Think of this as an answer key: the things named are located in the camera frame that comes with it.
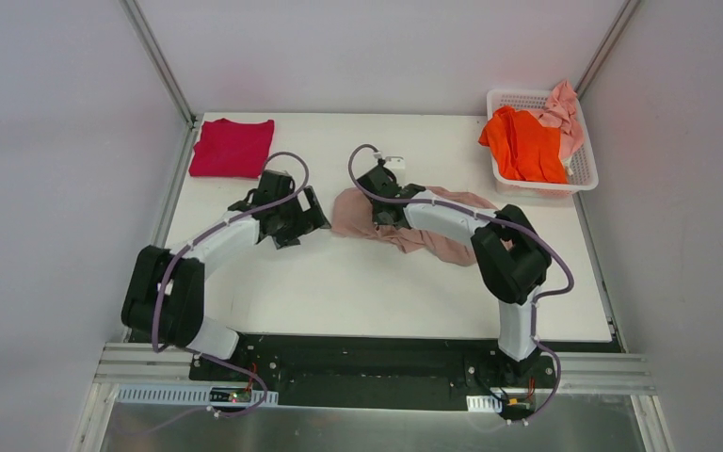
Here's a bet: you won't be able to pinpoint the dusty pink graphic t-shirt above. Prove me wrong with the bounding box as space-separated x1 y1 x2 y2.
330 188 477 266

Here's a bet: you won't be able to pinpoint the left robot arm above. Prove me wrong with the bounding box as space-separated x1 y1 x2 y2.
120 170 330 381

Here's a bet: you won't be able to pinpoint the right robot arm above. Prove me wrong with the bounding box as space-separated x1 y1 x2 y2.
355 164 551 386

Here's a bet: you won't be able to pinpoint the folded red t-shirt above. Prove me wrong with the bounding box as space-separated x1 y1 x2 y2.
188 119 275 179

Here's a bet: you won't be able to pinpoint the orange t-shirt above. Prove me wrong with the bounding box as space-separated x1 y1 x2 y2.
478 105 568 184

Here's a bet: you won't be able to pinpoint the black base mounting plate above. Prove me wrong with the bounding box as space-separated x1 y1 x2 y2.
189 333 557 412

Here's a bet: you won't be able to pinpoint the light pink crumpled t-shirt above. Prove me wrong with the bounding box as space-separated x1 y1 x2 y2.
535 81 585 167

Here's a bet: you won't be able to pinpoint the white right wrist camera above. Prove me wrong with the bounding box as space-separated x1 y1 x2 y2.
380 156 407 186

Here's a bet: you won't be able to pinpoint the left white cable duct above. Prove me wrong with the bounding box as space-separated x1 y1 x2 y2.
116 384 279 408

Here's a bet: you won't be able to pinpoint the white cable duct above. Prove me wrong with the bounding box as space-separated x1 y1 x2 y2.
116 384 279 408
466 395 503 413

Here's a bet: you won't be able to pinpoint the right white cable duct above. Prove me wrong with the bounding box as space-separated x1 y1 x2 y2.
466 395 503 413

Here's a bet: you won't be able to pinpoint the aluminium frame rail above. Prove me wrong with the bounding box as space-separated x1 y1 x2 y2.
93 341 657 396

